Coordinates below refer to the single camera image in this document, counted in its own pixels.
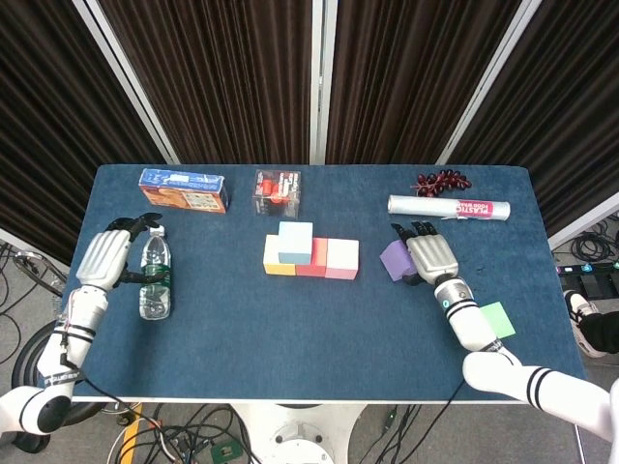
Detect black trouser leg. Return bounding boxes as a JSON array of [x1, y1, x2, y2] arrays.
[[577, 311, 619, 357]]

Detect purple cube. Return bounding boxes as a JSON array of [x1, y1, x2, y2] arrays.
[[379, 240, 421, 284]]

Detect blue table cloth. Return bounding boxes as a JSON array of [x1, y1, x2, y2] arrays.
[[36, 163, 584, 401]]

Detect orange cube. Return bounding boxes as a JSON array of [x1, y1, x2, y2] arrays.
[[294, 237, 330, 278]]

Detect light blue cube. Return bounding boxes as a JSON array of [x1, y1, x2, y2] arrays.
[[278, 220, 314, 266]]

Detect yellow cube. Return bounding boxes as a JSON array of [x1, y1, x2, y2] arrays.
[[262, 234, 297, 276]]

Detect tangled floor cable bundle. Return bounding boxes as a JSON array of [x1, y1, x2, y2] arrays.
[[105, 403, 252, 464]]

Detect black curved hose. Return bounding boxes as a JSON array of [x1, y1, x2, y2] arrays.
[[70, 400, 102, 427]]

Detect green cube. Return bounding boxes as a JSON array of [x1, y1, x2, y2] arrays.
[[478, 301, 517, 339]]

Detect pink cube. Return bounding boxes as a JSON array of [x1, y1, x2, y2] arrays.
[[324, 238, 360, 281]]

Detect black power strip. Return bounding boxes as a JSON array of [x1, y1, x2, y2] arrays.
[[555, 262, 619, 277]]

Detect blue orange snack box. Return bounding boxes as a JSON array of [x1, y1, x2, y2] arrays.
[[137, 167, 230, 215]]

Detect white sneaker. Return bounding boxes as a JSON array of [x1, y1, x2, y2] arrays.
[[563, 289, 605, 359]]

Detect plastic food wrap roll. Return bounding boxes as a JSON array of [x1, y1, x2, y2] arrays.
[[386, 193, 512, 223]]

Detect black coiled cable pile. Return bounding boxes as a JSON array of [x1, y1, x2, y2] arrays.
[[570, 217, 619, 265]]

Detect dark red grape bunch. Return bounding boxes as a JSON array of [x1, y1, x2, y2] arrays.
[[410, 168, 473, 198]]

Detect chrome metal stand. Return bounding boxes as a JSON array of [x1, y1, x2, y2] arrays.
[[13, 249, 67, 299]]

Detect white table pedestal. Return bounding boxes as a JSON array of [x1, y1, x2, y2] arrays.
[[231, 403, 368, 464]]

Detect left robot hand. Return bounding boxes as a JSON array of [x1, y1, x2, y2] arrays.
[[74, 212, 165, 292]]

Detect brown pleated partition panel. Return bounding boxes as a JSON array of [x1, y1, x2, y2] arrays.
[[99, 0, 313, 165], [447, 0, 619, 233], [326, 0, 523, 165], [0, 0, 168, 265]]

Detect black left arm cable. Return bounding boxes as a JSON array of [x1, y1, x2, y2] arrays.
[[60, 333, 134, 410]]

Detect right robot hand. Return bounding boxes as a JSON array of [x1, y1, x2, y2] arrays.
[[390, 220, 459, 286]]

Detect clear box with red item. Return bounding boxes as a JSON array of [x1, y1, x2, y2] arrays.
[[251, 168, 303, 219]]

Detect green electronic device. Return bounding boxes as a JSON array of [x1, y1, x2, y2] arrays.
[[211, 440, 241, 463]]

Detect clear water bottle green label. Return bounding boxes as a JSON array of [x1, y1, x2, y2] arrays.
[[138, 225, 174, 321]]

